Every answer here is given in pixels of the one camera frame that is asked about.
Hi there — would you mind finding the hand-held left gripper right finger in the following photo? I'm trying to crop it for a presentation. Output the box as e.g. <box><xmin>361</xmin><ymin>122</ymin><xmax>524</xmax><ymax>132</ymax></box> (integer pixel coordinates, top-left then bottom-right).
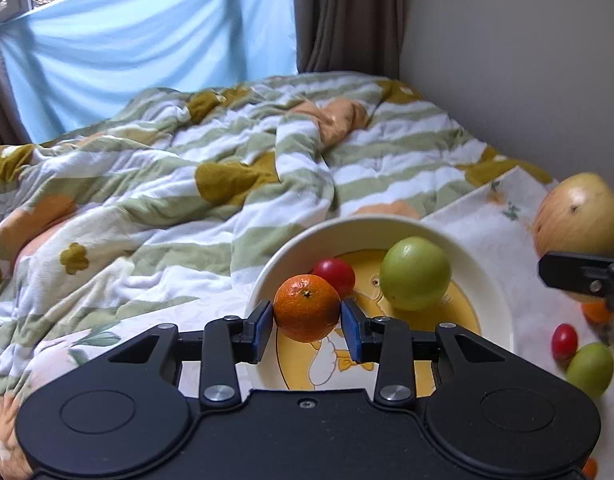
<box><xmin>340</xmin><ymin>299</ymin><xmax>530</xmax><ymax>408</ymax></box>

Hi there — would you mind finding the small mandarin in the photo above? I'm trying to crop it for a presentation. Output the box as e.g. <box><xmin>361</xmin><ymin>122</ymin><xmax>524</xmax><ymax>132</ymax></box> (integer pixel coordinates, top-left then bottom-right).
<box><xmin>273</xmin><ymin>274</ymin><xmax>342</xmax><ymax>344</ymax></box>

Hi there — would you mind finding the cream bowl with yellow print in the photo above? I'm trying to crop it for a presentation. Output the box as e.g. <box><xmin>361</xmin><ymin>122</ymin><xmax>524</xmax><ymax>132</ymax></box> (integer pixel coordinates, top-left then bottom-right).
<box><xmin>244</xmin><ymin>215</ymin><xmax>515</xmax><ymax>396</ymax></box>

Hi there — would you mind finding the light blue window cloth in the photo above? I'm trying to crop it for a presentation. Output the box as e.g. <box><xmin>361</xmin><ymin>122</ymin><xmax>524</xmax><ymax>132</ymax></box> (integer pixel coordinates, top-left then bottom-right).
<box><xmin>0</xmin><ymin>0</ymin><xmax>299</xmax><ymax>145</ymax></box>

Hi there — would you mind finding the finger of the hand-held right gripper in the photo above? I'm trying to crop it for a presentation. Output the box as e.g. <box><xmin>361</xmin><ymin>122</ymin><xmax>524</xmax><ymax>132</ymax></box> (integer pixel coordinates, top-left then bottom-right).
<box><xmin>538</xmin><ymin>251</ymin><xmax>614</xmax><ymax>346</ymax></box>

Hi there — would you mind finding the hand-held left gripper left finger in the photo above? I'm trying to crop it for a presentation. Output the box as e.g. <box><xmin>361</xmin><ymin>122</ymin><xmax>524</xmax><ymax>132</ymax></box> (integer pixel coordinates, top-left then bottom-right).
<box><xmin>84</xmin><ymin>300</ymin><xmax>274</xmax><ymax>410</ymax></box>

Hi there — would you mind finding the striped floral blanket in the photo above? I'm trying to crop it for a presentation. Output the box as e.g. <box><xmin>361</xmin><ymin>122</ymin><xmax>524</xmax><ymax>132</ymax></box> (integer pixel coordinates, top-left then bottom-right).
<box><xmin>0</xmin><ymin>71</ymin><xmax>614</xmax><ymax>480</ymax></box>

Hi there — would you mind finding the large yellow-red apple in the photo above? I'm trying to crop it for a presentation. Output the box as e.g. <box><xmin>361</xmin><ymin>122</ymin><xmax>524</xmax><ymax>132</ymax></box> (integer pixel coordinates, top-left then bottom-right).
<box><xmin>532</xmin><ymin>172</ymin><xmax>614</xmax><ymax>303</ymax></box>

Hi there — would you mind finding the green round fruit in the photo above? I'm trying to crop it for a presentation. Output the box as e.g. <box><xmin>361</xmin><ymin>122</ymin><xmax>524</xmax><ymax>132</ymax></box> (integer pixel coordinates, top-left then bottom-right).
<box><xmin>379</xmin><ymin>236</ymin><xmax>452</xmax><ymax>312</ymax></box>
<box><xmin>566</xmin><ymin>342</ymin><xmax>614</xmax><ymax>400</ymax></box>

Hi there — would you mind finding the red cherry tomato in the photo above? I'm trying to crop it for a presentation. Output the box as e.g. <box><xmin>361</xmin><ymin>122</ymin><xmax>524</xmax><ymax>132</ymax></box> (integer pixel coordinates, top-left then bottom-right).
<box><xmin>552</xmin><ymin>323</ymin><xmax>579</xmax><ymax>363</ymax></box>
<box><xmin>312</xmin><ymin>258</ymin><xmax>356</xmax><ymax>298</ymax></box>

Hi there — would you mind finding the brown curtain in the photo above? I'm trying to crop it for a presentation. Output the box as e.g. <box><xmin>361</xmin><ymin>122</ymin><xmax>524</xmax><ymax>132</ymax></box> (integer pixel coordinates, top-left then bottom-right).
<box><xmin>0</xmin><ymin>5</ymin><xmax>32</xmax><ymax>147</ymax></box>
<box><xmin>293</xmin><ymin>0</ymin><xmax>407</xmax><ymax>81</ymax></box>

